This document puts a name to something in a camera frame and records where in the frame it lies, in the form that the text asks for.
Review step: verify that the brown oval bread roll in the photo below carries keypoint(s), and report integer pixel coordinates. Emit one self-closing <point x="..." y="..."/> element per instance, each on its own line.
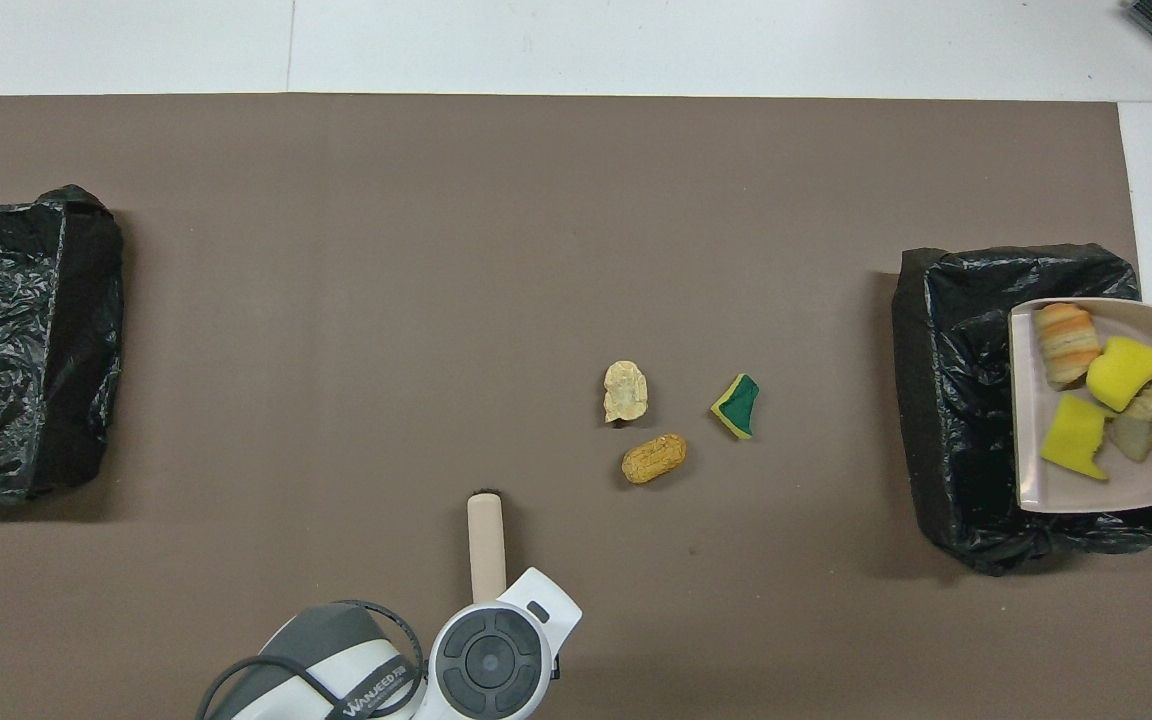
<point x="654" y="459"/>

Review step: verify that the thin green yellow sponge scrap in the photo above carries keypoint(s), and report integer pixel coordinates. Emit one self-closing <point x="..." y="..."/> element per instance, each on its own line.
<point x="739" y="405"/>

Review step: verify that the yellow notched sponge piece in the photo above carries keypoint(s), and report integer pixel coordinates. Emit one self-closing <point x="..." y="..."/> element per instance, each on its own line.
<point x="1071" y="435"/>

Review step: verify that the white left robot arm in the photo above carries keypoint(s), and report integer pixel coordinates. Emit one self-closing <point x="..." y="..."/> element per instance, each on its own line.
<point x="486" y="665"/>

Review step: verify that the thick yellow green sponge chunk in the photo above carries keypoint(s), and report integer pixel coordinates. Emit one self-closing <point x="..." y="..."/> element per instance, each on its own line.
<point x="1124" y="375"/>

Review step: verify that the pale bread chunk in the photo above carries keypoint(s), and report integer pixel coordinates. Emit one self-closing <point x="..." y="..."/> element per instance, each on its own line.
<point x="1151" y="420"/>

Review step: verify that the striped croissant piece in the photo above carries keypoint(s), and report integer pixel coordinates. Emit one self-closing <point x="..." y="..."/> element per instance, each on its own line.
<point x="1066" y="345"/>

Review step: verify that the brown table mat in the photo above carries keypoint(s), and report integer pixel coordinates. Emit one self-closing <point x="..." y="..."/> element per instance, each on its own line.
<point x="436" y="250"/>

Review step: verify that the beige hand brush black bristles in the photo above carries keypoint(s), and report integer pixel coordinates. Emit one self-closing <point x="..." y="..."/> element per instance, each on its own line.
<point x="486" y="550"/>

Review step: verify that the black bag lined bin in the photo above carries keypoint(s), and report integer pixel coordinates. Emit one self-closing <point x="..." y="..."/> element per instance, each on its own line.
<point x="26" y="300"/>
<point x="956" y="400"/>

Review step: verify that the pale bread piece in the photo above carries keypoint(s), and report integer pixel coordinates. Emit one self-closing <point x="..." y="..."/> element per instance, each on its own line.
<point x="626" y="392"/>

